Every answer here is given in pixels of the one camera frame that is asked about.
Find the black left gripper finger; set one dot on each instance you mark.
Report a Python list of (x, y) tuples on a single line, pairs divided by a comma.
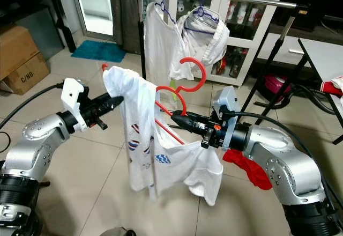
[(107, 110), (112, 100)]

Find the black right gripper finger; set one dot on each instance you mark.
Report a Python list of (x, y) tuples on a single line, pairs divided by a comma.
[(189, 125), (186, 117)]

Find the red plastic hanger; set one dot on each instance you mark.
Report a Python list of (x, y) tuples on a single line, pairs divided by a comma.
[(204, 74)]

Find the white printed t-shirt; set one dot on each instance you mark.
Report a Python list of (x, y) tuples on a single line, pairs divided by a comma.
[(171, 171)]

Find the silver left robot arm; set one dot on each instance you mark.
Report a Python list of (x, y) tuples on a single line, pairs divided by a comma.
[(37, 145)]

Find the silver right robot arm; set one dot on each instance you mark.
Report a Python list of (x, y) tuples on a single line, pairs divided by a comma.
[(278, 155)]

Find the teal floor mat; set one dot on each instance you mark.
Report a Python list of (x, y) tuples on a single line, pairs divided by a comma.
[(99, 51)]

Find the red cloth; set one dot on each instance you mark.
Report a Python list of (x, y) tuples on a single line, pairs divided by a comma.
[(252, 171)]

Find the white denim shorts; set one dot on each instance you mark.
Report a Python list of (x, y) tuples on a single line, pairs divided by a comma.
[(203, 48)]

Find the printed cardboard box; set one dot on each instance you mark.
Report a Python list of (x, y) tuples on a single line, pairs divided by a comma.
[(29, 76)]

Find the plain white shirt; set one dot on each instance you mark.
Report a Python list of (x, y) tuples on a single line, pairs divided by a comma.
[(158, 43)]

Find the pink plastic appliance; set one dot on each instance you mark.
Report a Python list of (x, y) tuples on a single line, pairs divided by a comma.
[(276, 85)]

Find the grey curtain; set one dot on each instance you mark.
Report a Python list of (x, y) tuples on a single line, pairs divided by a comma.
[(126, 16)]

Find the white framed glass door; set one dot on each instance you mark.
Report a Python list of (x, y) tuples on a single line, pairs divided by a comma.
[(91, 5)]

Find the white low drawer unit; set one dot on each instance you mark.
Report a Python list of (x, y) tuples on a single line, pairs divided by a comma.
[(297, 53)]

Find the red garment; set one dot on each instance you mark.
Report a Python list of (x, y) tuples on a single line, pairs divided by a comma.
[(327, 87)]

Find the crumpled white garment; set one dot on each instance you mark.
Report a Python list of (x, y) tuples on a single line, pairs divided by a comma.
[(337, 94)]

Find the grey table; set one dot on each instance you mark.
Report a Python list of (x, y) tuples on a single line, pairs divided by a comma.
[(324, 59)]

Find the black cabinet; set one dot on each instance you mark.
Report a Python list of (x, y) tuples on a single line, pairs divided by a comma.
[(321, 0)]

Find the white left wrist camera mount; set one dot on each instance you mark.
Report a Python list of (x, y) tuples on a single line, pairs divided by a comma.
[(71, 94)]

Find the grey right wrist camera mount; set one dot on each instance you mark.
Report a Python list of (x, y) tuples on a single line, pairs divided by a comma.
[(226, 99)]

